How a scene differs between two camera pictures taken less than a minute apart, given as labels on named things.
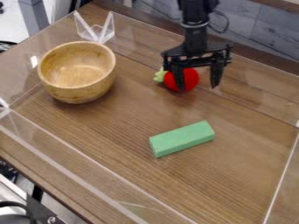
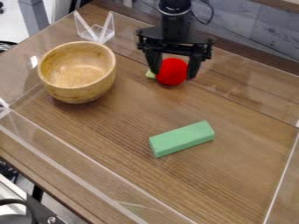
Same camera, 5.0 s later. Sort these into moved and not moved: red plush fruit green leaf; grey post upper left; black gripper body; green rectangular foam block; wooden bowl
Moved: red plush fruit green leaf; black gripper body
Not moved: grey post upper left; wooden bowl; green rectangular foam block
